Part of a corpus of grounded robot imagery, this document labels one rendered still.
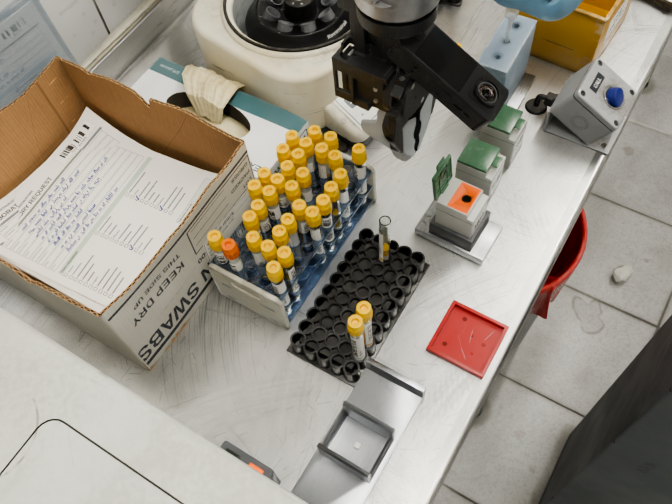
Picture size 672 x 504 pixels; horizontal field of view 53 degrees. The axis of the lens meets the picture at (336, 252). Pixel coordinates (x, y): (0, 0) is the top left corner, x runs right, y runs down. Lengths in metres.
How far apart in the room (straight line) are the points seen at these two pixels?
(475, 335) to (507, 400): 0.92
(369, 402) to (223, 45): 0.48
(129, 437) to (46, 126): 0.55
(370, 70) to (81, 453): 0.41
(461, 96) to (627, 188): 1.44
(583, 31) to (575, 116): 0.13
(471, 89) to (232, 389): 0.40
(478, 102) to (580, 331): 1.21
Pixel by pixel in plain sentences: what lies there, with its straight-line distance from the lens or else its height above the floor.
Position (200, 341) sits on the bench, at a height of 0.87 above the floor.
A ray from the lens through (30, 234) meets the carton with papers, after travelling 0.87.
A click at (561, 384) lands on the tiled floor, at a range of 1.72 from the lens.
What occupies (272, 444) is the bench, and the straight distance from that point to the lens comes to 0.74.
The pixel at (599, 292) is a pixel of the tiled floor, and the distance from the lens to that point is 1.85.
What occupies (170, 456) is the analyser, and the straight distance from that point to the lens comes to 0.44.
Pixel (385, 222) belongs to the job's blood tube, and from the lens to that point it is 0.73.
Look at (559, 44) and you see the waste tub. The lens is 1.00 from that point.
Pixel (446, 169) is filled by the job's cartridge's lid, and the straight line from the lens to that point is 0.76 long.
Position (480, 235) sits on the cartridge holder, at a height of 0.89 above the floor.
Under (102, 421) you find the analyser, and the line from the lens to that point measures 0.46.
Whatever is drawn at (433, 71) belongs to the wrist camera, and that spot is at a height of 1.14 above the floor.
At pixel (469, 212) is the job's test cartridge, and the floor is 0.95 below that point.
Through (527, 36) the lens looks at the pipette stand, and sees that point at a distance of 0.91.
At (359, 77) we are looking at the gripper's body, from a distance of 0.66.
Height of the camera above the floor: 1.58
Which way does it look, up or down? 60 degrees down
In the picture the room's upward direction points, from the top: 9 degrees counter-clockwise
